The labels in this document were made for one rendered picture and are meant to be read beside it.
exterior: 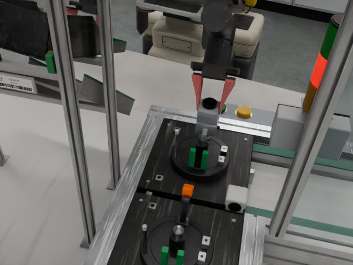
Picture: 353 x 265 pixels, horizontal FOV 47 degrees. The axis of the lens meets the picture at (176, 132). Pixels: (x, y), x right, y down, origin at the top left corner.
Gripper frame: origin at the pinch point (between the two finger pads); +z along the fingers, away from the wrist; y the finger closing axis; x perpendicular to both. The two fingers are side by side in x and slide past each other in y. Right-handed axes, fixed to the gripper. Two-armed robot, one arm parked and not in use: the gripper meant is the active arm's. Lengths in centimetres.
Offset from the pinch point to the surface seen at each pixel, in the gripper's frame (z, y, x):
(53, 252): 36.3, -28.1, -4.3
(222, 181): 15.7, 5.4, 4.6
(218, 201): 19.4, 5.3, 0.1
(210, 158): 11.2, 1.7, 7.0
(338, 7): -105, 79, 285
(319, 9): -103, 64, 292
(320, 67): -8.5, 16.7, -24.8
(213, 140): 7.4, 1.6, 11.8
